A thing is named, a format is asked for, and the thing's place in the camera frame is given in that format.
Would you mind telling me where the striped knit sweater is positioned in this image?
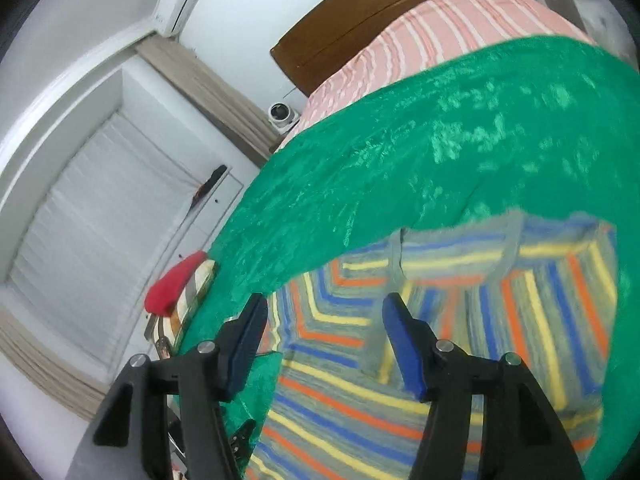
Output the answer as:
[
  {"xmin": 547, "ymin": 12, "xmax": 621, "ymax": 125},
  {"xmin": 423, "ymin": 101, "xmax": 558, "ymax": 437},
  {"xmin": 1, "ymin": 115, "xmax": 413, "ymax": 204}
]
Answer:
[{"xmin": 246, "ymin": 210, "xmax": 617, "ymax": 479}]

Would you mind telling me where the striped folded cloth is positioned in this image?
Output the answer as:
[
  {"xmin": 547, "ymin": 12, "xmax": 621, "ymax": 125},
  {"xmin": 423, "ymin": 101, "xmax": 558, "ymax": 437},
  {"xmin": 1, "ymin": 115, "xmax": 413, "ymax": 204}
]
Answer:
[{"xmin": 144, "ymin": 254, "xmax": 217, "ymax": 359}]

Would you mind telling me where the red folded cloth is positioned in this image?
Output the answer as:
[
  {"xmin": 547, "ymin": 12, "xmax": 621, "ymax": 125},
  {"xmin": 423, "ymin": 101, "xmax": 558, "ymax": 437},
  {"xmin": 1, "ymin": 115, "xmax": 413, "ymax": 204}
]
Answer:
[{"xmin": 144, "ymin": 250, "xmax": 207, "ymax": 318}]

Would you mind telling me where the white pleated window blind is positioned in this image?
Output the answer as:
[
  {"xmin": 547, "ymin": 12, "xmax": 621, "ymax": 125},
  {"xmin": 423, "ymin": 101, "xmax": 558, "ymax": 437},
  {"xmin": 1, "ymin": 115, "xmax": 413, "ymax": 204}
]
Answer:
[{"xmin": 9, "ymin": 113, "xmax": 200, "ymax": 368}]

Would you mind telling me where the green satin bedspread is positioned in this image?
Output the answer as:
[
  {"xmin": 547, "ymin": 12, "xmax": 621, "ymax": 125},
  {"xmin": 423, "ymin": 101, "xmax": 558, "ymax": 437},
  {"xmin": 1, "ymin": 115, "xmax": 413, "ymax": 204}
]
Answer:
[{"xmin": 182, "ymin": 36, "xmax": 639, "ymax": 479}]

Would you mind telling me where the beige curtain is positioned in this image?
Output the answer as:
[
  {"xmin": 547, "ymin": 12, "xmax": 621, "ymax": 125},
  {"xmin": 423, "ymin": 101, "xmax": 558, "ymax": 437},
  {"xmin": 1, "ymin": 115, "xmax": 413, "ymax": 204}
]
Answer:
[{"xmin": 134, "ymin": 35, "xmax": 280, "ymax": 168}]

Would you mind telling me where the small white fan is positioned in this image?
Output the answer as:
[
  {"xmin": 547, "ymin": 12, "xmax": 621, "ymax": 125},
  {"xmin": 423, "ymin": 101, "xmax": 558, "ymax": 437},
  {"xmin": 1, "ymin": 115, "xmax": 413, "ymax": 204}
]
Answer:
[{"xmin": 268, "ymin": 102, "xmax": 300, "ymax": 136}]

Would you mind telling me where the wooden headboard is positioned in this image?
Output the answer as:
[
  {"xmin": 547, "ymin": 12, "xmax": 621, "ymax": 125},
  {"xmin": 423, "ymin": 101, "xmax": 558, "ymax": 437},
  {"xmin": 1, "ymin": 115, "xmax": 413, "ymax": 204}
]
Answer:
[{"xmin": 270, "ymin": 0, "xmax": 426, "ymax": 96}]

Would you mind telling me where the pink striped bed sheet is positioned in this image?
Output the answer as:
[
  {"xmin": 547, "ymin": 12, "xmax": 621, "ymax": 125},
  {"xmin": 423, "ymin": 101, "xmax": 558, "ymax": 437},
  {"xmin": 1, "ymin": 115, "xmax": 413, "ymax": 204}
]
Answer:
[{"xmin": 281, "ymin": 0, "xmax": 596, "ymax": 145}]

